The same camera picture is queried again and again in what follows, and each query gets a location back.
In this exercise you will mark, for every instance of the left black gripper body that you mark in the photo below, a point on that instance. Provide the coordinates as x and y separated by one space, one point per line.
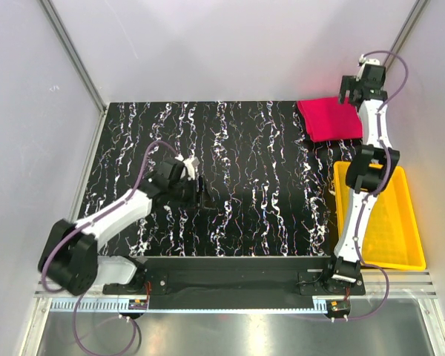
199 190

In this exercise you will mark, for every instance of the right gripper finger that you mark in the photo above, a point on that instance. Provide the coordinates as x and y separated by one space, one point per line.
343 96
355 98

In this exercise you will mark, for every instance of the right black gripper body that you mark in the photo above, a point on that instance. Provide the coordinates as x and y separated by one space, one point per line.
351 89

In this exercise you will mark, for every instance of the pink t shirt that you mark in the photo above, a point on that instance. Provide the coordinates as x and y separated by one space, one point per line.
328 120

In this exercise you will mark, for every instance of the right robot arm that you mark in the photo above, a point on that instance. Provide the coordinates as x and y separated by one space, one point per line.
368 173

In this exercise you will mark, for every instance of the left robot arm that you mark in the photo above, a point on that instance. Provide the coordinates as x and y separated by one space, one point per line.
71 257

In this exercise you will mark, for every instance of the left connector block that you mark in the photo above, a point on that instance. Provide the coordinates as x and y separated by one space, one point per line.
138 304

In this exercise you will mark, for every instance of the connector block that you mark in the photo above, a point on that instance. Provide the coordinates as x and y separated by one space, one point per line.
340 306
138 304

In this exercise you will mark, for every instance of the yellow plastic bin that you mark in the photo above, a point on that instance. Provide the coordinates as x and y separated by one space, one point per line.
392 238

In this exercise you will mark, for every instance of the right connector block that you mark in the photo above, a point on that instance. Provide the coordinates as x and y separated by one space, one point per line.
340 306

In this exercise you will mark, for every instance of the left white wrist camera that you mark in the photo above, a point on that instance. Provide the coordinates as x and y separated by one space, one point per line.
190 167

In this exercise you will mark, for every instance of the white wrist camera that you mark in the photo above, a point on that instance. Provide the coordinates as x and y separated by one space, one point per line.
190 167
364 63

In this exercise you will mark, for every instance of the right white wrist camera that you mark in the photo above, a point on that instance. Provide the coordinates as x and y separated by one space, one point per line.
364 63

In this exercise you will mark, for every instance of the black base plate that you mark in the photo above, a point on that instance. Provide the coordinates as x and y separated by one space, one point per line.
178 278

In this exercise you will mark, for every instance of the right aluminium frame post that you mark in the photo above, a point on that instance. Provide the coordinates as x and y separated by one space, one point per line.
394 53

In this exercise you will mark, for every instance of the aluminium frame post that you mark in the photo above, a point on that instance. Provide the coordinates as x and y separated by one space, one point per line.
68 46
394 53

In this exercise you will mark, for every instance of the slotted cable duct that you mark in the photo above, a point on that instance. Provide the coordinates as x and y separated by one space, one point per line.
232 303

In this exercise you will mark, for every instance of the left aluminium frame post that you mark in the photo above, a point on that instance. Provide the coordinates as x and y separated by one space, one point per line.
68 46

